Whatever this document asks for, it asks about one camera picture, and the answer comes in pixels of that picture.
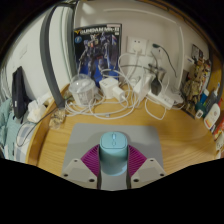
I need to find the robot model kit box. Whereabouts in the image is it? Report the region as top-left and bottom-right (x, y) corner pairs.
(73, 23), (123, 88)

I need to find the white crumpled tissue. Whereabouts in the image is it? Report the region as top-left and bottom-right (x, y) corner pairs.
(26, 99), (48, 124)

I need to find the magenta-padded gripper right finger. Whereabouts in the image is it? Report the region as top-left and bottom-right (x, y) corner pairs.
(125, 144), (167, 189)

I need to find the black hanging bag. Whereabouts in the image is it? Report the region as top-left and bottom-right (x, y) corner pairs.
(11, 65), (32, 119)

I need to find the checked blue bedding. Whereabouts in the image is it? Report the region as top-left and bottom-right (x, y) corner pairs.
(0, 98), (34, 162)

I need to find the white cube charger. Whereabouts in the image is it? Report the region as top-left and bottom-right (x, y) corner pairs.
(98, 77), (125, 100)

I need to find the clear lidded plastic cup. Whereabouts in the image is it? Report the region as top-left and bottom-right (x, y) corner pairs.
(68, 73), (98, 107)

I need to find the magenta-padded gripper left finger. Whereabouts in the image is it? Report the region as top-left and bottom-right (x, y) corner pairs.
(61, 143), (102, 190)

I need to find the grey mouse pad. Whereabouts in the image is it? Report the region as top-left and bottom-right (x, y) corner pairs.
(60, 123), (165, 191)

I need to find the white power strip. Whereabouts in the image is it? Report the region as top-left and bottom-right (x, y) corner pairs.
(146, 89), (176, 111)

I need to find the black plug adapter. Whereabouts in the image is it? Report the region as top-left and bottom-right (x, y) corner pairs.
(150, 75), (163, 97)

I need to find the light blue computer mouse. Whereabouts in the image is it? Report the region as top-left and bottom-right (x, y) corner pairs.
(99, 131), (130, 177)

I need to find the white coiled cable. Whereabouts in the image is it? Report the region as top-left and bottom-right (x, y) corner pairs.
(64, 53), (168, 122)

